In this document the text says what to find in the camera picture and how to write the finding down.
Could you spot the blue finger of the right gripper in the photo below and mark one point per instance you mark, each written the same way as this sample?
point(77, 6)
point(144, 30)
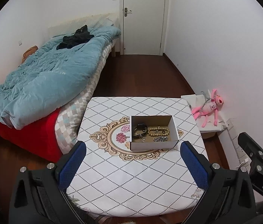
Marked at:
point(252, 149)

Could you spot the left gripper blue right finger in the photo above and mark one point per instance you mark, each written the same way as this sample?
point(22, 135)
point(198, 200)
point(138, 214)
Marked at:
point(197, 164)

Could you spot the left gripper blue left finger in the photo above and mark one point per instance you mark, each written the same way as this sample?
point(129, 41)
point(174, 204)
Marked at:
point(69, 164)

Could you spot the white cardboard jewelry box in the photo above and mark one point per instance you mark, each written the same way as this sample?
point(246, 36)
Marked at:
point(145, 128)

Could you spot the checkered bed sheet mattress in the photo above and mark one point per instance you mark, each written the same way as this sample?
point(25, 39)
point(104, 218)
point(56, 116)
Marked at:
point(71, 114)

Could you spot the red blanket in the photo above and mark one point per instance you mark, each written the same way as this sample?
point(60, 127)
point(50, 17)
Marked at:
point(38, 137)

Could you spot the white diamond pattern tablecloth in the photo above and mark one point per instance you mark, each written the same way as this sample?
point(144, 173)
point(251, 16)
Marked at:
point(112, 180)

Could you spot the pink panther plush toy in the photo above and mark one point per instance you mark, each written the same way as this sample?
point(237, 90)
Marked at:
point(209, 109)

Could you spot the white cloth covered box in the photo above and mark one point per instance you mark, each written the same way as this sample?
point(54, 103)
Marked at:
point(209, 130)

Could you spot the grey clothes hanger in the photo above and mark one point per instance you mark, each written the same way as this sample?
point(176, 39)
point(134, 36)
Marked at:
point(207, 98)

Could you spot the light blue duvet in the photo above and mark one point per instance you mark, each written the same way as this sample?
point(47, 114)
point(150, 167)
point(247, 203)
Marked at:
point(50, 78)

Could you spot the brown plush toy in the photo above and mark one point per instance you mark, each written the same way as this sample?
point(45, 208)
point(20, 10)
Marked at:
point(29, 52)

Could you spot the black clothing on bed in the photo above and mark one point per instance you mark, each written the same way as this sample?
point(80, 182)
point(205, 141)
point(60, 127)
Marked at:
point(82, 35)

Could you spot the white door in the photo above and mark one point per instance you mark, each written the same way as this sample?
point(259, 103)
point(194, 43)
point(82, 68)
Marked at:
point(144, 30)

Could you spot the white wall socket strip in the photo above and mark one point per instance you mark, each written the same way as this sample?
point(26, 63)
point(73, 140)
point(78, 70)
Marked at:
point(237, 158)

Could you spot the silver chain jewelry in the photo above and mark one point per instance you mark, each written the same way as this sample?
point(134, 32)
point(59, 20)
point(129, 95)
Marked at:
point(161, 139)

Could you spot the wooden bed frame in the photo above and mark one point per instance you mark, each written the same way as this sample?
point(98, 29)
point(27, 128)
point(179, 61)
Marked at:
point(115, 51)

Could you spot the metal door handle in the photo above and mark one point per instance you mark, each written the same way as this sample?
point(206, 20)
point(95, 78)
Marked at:
point(127, 11)

